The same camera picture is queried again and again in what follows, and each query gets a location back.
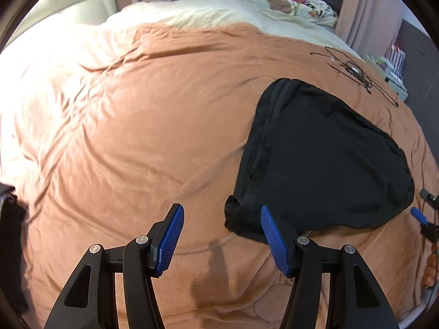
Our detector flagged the tangled black cable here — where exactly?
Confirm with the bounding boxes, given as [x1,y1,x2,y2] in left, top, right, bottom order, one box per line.
[309,46,400,107]

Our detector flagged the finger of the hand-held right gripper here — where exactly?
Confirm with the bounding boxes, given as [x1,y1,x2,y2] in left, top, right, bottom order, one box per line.
[420,188,439,209]
[410,207,439,243]

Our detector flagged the black pants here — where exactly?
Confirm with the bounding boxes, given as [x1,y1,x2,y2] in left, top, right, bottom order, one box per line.
[224,78,415,242]

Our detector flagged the brown fleece blanket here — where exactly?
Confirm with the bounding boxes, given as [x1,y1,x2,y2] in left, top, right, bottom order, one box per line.
[0,22,436,329]

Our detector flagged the person's right hand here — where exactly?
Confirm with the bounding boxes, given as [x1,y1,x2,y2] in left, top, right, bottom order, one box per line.
[423,252,439,290]

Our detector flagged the dark cloth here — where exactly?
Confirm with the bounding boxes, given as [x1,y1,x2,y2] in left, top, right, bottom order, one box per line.
[0,184,30,316]

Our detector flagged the striped bag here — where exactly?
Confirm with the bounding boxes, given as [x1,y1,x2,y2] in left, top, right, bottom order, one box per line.
[386,38,407,76]

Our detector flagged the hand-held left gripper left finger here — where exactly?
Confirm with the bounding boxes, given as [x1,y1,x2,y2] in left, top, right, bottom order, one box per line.
[44,203,185,329]

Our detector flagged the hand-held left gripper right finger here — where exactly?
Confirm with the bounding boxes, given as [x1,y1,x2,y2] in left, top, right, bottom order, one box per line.
[261,205,400,329]

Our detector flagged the stack of books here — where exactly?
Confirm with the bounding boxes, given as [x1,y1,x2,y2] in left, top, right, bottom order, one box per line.
[364,53,409,101]

